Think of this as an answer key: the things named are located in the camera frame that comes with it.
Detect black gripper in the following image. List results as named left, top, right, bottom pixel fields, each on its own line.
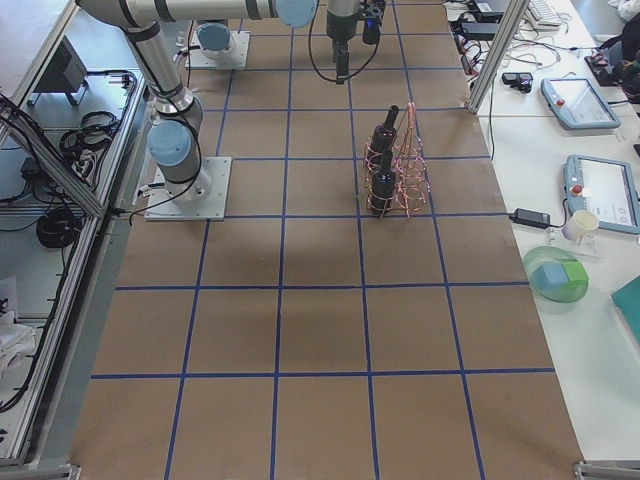
left=360, top=0, right=386, bottom=30

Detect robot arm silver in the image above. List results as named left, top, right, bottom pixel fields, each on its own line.
left=79, top=1, right=318, bottom=206
left=189, top=20, right=235, bottom=60

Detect dark wine bottle rack left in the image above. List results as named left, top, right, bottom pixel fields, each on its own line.
left=370, top=105, right=399, bottom=154

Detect dark wine bottle rack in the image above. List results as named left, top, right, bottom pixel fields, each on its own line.
left=369, top=149, right=396, bottom=217
left=370, top=105, right=399, bottom=154

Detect dark wine bottle rack right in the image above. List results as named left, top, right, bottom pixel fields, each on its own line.
left=369, top=149, right=396, bottom=217

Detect teach pendant far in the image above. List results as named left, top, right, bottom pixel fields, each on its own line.
left=540, top=77, right=621, bottom=130

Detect teach pendant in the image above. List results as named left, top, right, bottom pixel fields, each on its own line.
left=564, top=154, right=639, bottom=234
left=540, top=77, right=621, bottom=130

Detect black adapter on table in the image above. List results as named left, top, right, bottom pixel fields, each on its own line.
left=509, top=208, right=551, bottom=229

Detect teach pendant near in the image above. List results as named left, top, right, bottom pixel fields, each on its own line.
left=564, top=154, right=639, bottom=234

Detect paper cup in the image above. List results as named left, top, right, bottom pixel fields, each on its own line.
left=562, top=210, right=599, bottom=242

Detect grey control box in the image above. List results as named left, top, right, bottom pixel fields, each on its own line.
left=27, top=36, right=88, bottom=107

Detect green glass bowl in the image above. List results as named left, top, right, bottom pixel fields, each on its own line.
left=523, top=246, right=589, bottom=303

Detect blue foam cube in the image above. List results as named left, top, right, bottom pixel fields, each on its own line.
left=530, top=262, right=567, bottom=291

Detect green foam cube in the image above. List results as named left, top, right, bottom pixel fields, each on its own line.
left=561, top=260, right=589, bottom=288

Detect teal mat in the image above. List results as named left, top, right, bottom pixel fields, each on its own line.
left=611, top=277, right=640, bottom=341

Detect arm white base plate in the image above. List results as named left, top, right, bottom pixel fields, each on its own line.
left=185, top=31, right=251, bottom=70
left=144, top=157, right=232, bottom=221

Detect aluminium frame post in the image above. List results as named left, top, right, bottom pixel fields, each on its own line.
left=467, top=0, right=529, bottom=114

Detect copper wire wine rack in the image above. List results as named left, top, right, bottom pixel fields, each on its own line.
left=363, top=102, right=430, bottom=218

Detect coiled black cables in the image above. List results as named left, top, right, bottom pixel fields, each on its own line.
left=35, top=207, right=81, bottom=250

